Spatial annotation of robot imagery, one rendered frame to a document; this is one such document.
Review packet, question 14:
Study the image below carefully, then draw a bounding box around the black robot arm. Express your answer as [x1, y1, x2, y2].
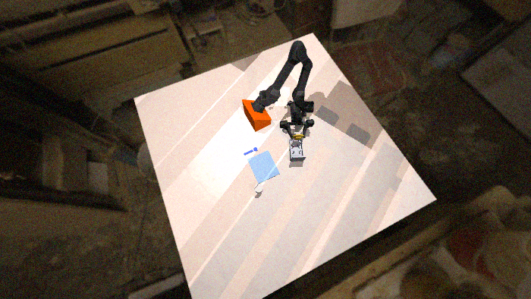
[250, 40, 314, 120]

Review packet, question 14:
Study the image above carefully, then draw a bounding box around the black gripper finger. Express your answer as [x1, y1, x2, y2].
[284, 125, 292, 139]
[303, 124, 310, 138]

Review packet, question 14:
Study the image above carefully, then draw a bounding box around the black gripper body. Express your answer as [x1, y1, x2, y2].
[280, 110, 315, 128]

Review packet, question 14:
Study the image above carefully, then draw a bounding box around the grey cylinder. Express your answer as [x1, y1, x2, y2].
[254, 184, 263, 194]

